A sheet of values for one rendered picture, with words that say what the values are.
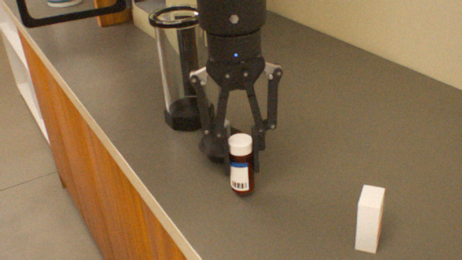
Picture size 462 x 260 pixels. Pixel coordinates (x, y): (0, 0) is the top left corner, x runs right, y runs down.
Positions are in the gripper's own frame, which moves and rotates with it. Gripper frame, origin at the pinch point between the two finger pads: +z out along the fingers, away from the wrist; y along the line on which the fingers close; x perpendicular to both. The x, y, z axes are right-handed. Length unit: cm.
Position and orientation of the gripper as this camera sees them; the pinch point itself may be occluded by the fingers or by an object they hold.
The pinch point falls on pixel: (240, 151)
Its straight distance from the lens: 80.3
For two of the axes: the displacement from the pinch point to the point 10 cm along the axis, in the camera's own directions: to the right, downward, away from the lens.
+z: 0.6, 8.6, 5.0
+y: -10.0, 0.8, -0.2
